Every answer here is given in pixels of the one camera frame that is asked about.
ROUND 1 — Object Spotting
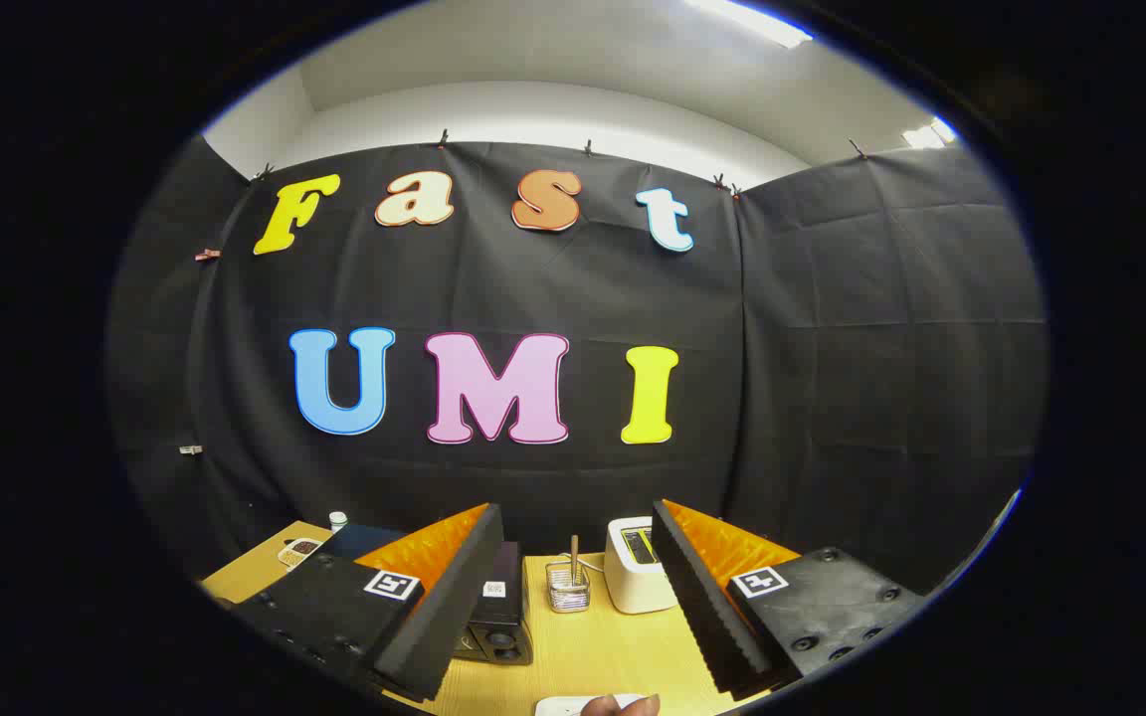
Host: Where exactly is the black backdrop cloth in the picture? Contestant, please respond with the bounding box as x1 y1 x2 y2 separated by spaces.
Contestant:
105 134 1047 598

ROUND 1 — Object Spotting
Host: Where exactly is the ceiling light panel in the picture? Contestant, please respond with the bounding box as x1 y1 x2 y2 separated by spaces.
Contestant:
901 117 959 150

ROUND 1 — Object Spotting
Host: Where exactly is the metal wire holder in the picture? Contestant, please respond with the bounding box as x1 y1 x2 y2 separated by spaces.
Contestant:
545 560 591 613

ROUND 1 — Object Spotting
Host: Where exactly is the white square plate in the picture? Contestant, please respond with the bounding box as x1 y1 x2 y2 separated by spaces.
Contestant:
535 694 649 716

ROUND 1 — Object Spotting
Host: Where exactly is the white pop-up toaster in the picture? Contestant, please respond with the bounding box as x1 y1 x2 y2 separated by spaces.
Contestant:
604 515 678 615

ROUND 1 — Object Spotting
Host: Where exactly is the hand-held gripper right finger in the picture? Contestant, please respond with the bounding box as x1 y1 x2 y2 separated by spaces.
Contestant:
650 498 928 702

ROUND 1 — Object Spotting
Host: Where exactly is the black toaster oven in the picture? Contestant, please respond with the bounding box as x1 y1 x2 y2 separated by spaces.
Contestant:
319 524 534 665

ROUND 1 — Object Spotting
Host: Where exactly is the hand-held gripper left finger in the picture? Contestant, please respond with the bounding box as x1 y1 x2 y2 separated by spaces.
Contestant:
233 502 505 703

